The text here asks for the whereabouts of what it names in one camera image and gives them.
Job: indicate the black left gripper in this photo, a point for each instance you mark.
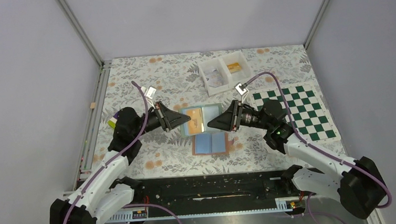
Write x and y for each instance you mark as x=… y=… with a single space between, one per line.
x=168 y=119

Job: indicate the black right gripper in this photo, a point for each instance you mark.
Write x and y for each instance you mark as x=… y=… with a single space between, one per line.
x=228 y=120

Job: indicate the white VIP credit card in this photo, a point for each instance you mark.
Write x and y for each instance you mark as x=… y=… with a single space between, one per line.
x=214 y=79

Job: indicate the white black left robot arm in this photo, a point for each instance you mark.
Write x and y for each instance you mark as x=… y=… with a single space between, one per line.
x=106 y=191

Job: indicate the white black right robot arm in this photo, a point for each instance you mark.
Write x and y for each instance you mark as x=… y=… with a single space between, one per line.
x=355 y=183

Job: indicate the gold credit card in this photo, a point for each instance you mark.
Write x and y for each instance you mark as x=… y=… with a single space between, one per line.
x=234 y=67

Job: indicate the floral tablecloth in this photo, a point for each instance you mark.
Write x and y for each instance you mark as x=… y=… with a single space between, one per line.
x=179 y=85

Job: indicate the white two-compartment plastic bin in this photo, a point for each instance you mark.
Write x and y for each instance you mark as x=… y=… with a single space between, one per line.
x=230 y=79

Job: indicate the purple white green block stack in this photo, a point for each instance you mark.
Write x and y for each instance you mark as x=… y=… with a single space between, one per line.
x=112 y=121

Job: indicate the green white chessboard mat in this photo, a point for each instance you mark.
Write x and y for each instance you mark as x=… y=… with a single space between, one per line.
x=308 y=112

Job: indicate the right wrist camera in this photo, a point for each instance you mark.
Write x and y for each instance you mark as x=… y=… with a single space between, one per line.
x=242 y=90

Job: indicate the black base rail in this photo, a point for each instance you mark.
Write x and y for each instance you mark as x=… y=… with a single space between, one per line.
x=199 y=196

